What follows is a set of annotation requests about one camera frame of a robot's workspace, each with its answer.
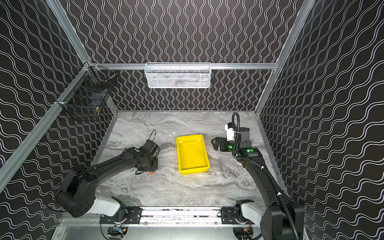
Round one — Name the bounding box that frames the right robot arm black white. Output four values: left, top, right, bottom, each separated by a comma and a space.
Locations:
211, 124, 304, 240

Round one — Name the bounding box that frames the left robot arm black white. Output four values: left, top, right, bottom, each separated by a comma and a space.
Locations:
55, 140, 160, 223

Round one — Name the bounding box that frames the yellow plastic bin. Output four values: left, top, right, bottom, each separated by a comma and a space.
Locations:
177, 135, 210, 175

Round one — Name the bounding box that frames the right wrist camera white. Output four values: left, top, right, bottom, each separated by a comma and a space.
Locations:
225, 123, 235, 141

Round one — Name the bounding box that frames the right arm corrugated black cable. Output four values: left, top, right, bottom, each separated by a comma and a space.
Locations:
231, 112, 301, 240

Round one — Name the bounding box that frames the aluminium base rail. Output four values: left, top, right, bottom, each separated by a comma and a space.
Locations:
50, 205, 310, 240

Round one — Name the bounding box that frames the white wire mesh basket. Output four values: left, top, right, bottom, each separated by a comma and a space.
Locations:
145, 62, 212, 89

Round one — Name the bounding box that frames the black wire basket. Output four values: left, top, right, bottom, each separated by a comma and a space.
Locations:
59, 62, 118, 122

